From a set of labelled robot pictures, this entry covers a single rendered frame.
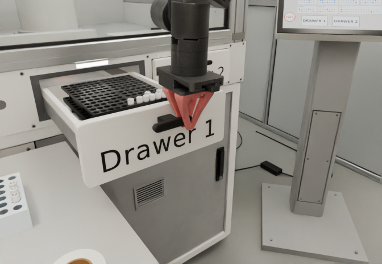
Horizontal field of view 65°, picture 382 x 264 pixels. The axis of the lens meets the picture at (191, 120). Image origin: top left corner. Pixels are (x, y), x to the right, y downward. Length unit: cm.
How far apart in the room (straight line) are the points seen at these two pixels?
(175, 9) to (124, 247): 35
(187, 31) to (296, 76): 200
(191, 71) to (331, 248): 129
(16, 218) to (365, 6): 126
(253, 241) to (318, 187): 41
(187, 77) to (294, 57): 197
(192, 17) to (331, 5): 94
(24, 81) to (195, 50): 45
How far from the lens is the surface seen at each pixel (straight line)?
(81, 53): 80
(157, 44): 88
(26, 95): 79
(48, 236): 54
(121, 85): 74
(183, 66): 45
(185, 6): 44
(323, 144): 152
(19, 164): 76
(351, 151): 228
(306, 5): 131
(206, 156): 115
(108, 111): 58
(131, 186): 101
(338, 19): 129
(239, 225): 165
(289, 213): 171
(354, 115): 220
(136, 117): 49
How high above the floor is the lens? 111
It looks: 23 degrees down
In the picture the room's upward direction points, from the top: straight up
